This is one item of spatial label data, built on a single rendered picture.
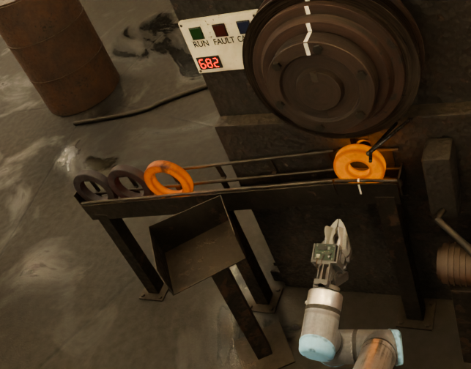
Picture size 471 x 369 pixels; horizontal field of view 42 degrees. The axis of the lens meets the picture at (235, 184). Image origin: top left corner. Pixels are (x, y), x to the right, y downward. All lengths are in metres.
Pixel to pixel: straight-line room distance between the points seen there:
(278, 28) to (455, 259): 0.83
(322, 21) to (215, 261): 0.85
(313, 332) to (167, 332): 1.23
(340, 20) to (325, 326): 0.74
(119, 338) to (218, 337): 0.47
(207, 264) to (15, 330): 1.43
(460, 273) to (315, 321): 0.51
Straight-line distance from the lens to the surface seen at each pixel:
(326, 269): 1.61
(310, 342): 1.55
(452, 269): 1.86
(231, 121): 2.02
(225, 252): 1.97
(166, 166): 2.15
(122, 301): 2.92
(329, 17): 1.52
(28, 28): 4.25
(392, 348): 1.61
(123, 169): 2.28
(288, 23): 1.55
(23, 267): 3.48
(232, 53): 1.86
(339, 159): 1.86
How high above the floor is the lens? 1.96
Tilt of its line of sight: 38 degrees down
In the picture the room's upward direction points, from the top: 25 degrees counter-clockwise
